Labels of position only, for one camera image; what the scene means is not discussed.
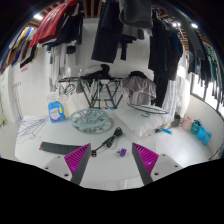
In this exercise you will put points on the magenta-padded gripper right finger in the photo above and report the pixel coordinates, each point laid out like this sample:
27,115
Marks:
146,158

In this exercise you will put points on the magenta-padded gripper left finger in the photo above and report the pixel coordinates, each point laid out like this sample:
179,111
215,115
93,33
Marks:
77,158

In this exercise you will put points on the purple charger block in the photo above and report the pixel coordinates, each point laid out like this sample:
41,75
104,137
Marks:
122,152

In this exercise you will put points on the black power strip orange ends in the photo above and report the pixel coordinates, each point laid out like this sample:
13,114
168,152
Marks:
56,147

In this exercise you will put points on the white pillow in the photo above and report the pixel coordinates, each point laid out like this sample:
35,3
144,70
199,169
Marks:
143,123

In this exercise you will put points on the round grey-green clip hanger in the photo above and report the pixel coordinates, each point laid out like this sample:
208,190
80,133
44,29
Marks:
90,120

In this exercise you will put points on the teal clothes hanger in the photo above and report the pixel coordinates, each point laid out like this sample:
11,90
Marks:
148,109

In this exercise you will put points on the blue detergent bottle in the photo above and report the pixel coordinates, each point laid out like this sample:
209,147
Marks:
56,113

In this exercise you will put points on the pink bucket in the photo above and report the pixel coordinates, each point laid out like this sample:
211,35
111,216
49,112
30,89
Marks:
187,123

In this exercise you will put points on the teal bucket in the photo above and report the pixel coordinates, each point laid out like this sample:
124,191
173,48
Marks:
195,127

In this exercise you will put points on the blue bucket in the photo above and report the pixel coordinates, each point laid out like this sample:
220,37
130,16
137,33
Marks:
201,133
206,139

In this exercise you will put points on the grey garment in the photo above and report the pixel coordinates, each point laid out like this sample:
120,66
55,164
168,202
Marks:
138,88

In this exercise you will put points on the black folding drying rack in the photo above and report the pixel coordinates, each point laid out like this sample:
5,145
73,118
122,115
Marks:
96,90

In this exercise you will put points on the window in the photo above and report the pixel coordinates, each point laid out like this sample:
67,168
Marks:
208,96

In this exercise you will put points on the hanging clothes row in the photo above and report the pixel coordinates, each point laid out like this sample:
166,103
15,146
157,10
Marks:
110,30

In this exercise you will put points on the pink wall sign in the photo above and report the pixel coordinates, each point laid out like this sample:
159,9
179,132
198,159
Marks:
25,67

